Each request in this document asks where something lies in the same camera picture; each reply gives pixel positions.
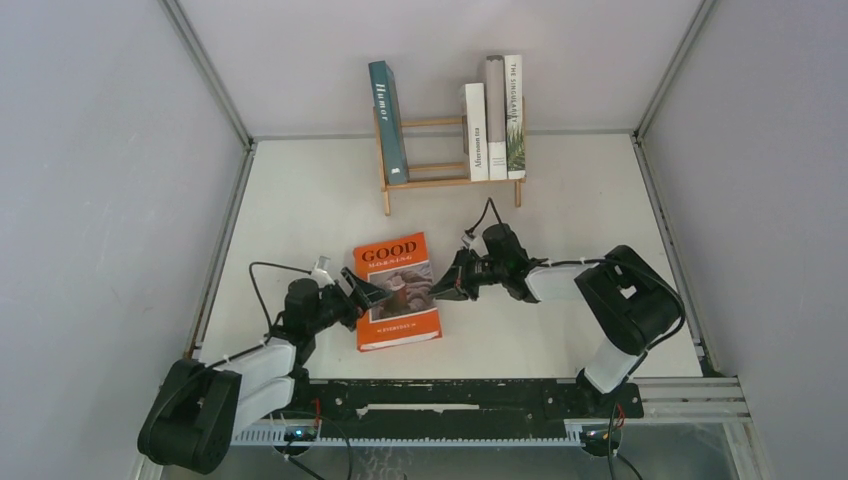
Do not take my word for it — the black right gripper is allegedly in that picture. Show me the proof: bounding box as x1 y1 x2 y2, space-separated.
427 246 507 302

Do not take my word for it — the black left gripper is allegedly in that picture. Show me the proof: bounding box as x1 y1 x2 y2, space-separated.
307 267 392 334

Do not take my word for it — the orange book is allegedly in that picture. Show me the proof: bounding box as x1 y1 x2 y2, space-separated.
353 232 442 352

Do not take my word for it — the teal Humor book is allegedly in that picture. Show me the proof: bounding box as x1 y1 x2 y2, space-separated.
368 60 409 186

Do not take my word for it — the white Singularity palm book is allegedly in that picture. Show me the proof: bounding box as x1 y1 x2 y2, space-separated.
504 54 526 179

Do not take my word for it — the white thick book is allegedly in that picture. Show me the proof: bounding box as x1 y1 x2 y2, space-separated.
461 83 489 182

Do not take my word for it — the grey notebook with elastic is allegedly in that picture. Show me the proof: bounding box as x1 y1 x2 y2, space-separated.
483 55 508 180

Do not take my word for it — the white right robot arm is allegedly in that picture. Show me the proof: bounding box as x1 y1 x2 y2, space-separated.
353 223 685 416

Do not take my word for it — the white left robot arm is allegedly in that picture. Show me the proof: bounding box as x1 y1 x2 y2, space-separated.
137 269 392 474

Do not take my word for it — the wooden book rack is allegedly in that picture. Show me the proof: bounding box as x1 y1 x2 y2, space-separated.
372 107 527 217

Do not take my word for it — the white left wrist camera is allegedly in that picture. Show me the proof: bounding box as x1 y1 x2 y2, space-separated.
310 256 334 287

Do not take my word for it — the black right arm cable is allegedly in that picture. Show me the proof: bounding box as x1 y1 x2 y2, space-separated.
463 197 690 480

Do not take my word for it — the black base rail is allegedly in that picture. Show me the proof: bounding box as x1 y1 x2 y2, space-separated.
266 379 645 443

